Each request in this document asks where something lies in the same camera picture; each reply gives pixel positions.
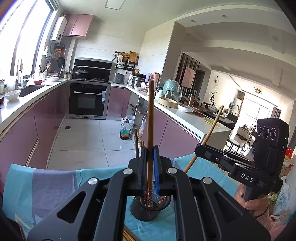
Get round bamboo steamer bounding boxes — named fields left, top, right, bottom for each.
left=158, top=97, right=178, bottom=109

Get black mesh utensil holder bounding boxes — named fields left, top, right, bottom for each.
left=130, top=195, right=171, bottom=221

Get black dish rack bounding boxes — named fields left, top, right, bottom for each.
left=112, top=51, right=139, bottom=72

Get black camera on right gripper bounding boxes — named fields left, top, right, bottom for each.
left=253, top=118, right=290, bottom=179

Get pink base cabinets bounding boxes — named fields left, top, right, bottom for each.
left=106, top=85, right=200, bottom=159
left=1, top=80, right=69, bottom=189

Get bamboo chopstick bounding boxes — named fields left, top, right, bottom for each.
left=184, top=105, right=224, bottom=173
left=134, top=128, right=139, bottom=158
left=147, top=79, right=154, bottom=208

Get oil bottle on floor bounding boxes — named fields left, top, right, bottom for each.
left=119, top=119, right=132, bottom=140

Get white water heater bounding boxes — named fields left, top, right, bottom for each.
left=50, top=16, right=67, bottom=43

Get pink base cabinets left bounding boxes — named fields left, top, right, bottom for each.
left=1, top=80, right=69, bottom=189

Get white ceramic bowl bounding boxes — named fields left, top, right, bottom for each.
left=4, top=90, right=21, bottom=101

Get right hand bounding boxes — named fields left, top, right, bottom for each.
left=234, top=184, right=269, bottom=217

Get pink base cabinets right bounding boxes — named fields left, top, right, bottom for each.
left=106, top=85, right=200, bottom=159

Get teal grey tablecloth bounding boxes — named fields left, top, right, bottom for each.
left=2, top=153, right=241, bottom=241

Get pink wall cabinet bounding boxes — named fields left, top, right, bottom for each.
left=63, top=14, right=93, bottom=38

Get black range hood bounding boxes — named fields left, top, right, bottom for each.
left=72, top=58, right=113, bottom=82

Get black built-in oven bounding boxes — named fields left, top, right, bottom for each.
left=68, top=80, right=111, bottom=120

